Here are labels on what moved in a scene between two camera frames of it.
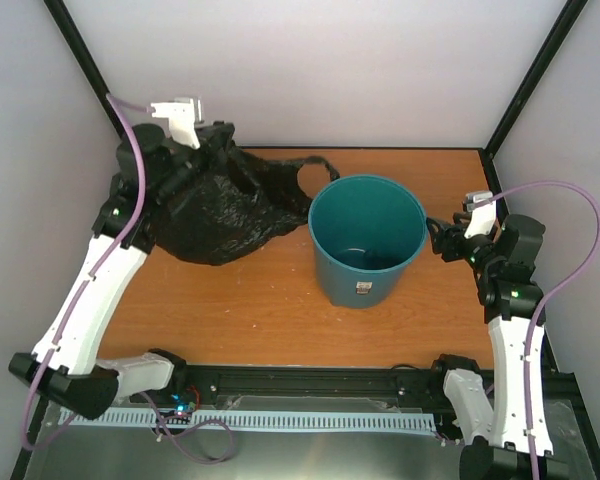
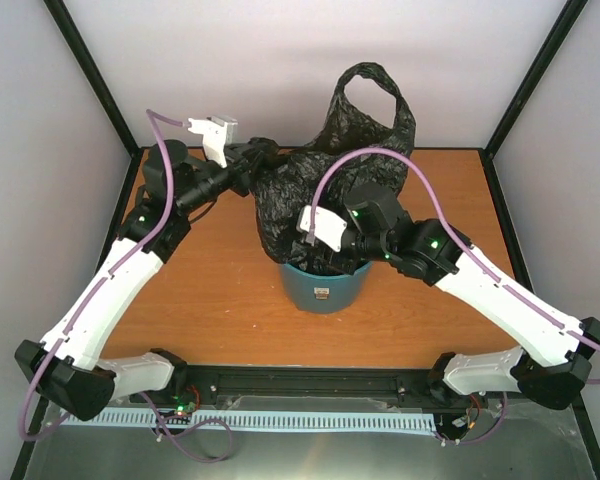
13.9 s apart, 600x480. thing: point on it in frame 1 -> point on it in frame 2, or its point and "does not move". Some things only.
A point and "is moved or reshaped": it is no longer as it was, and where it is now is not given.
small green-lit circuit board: [183, 408] does not move
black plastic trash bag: [236, 210] -> [283, 184]
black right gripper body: [452, 251] -> [345, 267]
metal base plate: [107, 453] does not move
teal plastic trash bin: [366, 230] is moved or reshaped
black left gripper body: [212, 142] -> [238, 164]
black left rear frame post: [79, 49] does not move
